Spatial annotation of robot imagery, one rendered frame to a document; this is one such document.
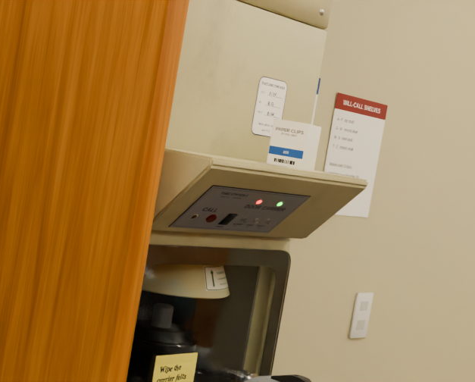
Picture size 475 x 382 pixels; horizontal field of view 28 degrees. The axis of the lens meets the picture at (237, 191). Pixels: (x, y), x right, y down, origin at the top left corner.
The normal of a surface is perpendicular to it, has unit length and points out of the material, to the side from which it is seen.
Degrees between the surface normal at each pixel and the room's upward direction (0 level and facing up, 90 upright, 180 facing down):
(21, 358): 90
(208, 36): 90
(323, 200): 135
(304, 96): 90
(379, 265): 90
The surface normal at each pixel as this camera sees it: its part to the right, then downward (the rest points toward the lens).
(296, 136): -0.40, -0.02
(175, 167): -0.66, -0.07
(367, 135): 0.74, 0.16
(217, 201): 0.40, 0.81
